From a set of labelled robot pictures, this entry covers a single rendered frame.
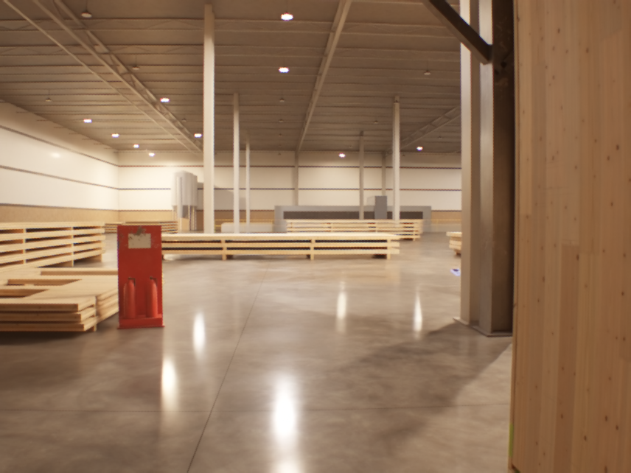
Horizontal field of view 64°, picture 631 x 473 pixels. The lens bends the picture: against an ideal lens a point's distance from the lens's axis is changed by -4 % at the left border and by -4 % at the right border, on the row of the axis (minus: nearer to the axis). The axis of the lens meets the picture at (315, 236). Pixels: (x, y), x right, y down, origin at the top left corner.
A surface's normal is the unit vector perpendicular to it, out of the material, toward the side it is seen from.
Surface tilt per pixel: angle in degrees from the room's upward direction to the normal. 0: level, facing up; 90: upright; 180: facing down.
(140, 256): 90
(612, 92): 90
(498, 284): 90
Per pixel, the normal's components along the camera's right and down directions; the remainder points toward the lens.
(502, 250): 0.07, 0.04
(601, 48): -1.00, 0.00
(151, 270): 0.33, 0.03
